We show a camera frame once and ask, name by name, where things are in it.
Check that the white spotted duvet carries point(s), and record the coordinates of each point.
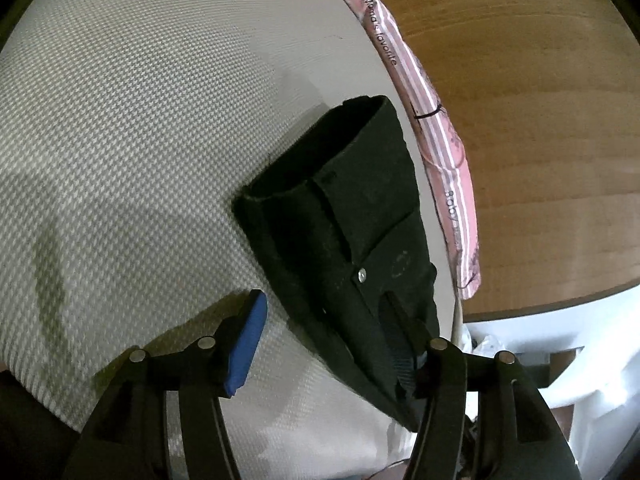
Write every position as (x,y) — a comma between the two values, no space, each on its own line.
(480,347)

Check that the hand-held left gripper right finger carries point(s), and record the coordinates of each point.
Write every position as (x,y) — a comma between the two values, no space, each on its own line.
(407,330)

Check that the beige woven bed mat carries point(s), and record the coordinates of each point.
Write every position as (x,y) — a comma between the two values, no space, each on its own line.
(125,135)

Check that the black pants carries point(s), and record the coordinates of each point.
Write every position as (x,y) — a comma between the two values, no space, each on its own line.
(350,200)

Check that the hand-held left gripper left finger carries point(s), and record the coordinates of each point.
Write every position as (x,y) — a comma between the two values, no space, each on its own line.
(247,340)

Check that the wooden headboard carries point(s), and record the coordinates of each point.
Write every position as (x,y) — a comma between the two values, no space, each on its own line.
(525,135)

